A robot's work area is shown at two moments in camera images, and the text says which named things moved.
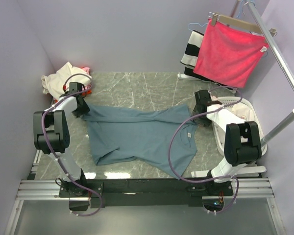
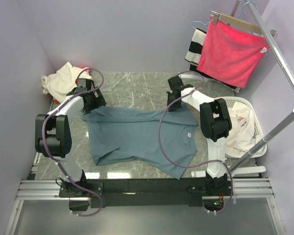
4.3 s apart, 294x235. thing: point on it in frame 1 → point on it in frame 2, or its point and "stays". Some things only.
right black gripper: (205, 123) → (169, 94)
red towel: (229, 55) stays
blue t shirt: (116, 135) stays
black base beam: (111, 193) stays
